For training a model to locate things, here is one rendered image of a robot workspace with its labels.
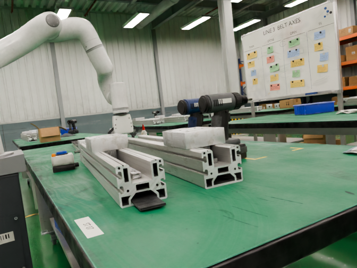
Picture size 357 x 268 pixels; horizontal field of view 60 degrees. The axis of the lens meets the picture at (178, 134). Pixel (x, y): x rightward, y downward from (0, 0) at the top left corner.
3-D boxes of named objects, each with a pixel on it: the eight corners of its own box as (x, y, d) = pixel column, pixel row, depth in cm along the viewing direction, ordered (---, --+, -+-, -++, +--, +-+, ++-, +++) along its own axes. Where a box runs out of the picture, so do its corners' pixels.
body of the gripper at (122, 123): (128, 111, 166) (131, 132, 167) (109, 113, 162) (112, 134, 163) (132, 110, 159) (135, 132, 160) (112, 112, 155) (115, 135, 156)
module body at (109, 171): (82, 162, 135) (79, 143, 135) (105, 159, 139) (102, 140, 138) (120, 208, 61) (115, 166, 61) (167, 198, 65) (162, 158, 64)
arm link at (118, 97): (109, 109, 163) (115, 108, 155) (105, 84, 162) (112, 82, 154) (124, 108, 167) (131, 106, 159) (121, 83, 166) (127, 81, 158)
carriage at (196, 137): (164, 155, 89) (162, 131, 89) (198, 149, 93) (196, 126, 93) (187, 160, 74) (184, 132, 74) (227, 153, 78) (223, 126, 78)
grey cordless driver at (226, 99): (202, 162, 102) (195, 96, 101) (249, 152, 111) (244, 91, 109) (214, 165, 96) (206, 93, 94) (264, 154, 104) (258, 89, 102)
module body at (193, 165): (125, 156, 142) (122, 137, 142) (145, 152, 146) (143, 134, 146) (205, 189, 69) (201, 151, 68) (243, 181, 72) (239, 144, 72)
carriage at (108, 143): (87, 157, 105) (84, 137, 105) (119, 152, 109) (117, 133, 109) (93, 162, 90) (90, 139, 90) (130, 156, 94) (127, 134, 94)
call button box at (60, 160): (52, 170, 123) (50, 154, 123) (78, 166, 127) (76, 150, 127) (53, 173, 116) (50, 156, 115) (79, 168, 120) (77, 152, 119)
